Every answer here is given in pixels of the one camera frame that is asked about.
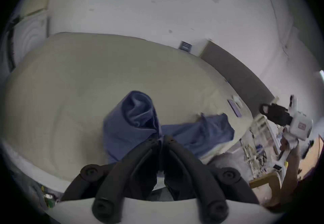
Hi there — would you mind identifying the person's right forearm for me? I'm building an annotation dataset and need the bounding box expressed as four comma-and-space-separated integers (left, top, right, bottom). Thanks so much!
267, 148, 303, 209

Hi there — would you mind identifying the bed with beige sheet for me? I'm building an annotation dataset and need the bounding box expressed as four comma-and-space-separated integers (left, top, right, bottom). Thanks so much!
0, 32, 255, 193

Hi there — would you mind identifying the white washing machine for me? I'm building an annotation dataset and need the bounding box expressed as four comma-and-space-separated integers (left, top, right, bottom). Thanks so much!
5, 11, 51, 71

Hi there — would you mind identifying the purple flat card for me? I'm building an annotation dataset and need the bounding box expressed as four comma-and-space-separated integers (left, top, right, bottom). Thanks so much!
227, 99, 242, 117

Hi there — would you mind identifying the white shelf with items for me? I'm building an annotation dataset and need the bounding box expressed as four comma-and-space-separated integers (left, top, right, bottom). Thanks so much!
249, 114, 281, 152

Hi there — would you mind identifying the dark blue shirt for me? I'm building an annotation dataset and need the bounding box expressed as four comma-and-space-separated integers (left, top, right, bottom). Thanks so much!
102, 90, 235, 165

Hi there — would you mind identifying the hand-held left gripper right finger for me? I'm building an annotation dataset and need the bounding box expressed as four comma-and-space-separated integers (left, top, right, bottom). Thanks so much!
163, 135, 260, 221

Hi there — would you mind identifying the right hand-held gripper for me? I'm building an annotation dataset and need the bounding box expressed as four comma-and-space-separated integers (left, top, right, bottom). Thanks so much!
259, 94, 314, 151

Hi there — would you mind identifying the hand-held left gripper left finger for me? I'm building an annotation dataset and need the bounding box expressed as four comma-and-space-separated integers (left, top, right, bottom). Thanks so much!
60, 137, 162, 221

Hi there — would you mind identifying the wooden chair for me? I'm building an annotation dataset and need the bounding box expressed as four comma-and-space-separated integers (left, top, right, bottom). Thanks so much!
249, 172, 282, 206

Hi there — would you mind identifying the person's right hand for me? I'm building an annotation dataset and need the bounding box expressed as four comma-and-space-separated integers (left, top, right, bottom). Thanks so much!
278, 127, 301, 159

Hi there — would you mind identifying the dark grey padded headboard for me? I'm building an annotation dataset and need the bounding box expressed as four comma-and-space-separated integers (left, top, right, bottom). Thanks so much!
201, 41, 275, 118

